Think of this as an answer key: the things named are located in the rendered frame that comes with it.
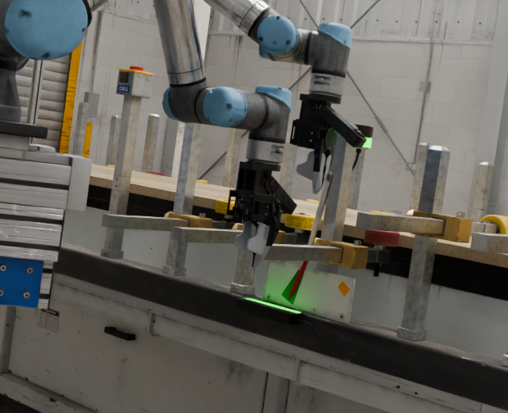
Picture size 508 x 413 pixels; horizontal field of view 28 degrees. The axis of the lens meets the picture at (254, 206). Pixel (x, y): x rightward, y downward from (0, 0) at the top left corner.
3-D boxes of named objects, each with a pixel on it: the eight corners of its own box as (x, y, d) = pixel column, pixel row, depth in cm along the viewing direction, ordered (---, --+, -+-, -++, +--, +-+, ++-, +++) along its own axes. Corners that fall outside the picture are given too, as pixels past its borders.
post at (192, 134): (172, 282, 265) (197, 97, 263) (163, 279, 268) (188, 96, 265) (182, 282, 268) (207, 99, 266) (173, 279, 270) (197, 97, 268)
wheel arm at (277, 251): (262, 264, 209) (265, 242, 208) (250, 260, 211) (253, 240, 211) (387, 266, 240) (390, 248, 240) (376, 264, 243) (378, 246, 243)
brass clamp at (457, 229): (455, 242, 207) (458, 217, 207) (400, 232, 216) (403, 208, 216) (471, 243, 212) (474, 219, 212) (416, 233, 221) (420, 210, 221)
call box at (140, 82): (130, 97, 278) (134, 69, 278) (115, 96, 283) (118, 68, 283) (150, 101, 283) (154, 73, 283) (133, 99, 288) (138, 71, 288)
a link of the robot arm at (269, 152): (265, 142, 212) (295, 145, 207) (262, 164, 213) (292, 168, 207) (240, 138, 207) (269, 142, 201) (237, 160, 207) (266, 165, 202)
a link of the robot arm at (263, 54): (259, 18, 216) (310, 24, 215) (266, 25, 227) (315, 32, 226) (253, 55, 217) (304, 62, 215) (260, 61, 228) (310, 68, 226)
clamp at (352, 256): (352, 269, 225) (356, 246, 225) (306, 258, 234) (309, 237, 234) (367, 269, 229) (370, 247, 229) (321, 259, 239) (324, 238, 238)
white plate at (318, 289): (347, 324, 225) (354, 279, 224) (261, 300, 243) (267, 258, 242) (349, 324, 225) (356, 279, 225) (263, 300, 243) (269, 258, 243)
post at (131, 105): (110, 258, 282) (132, 95, 280) (99, 255, 286) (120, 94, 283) (123, 258, 286) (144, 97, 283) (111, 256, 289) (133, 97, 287)
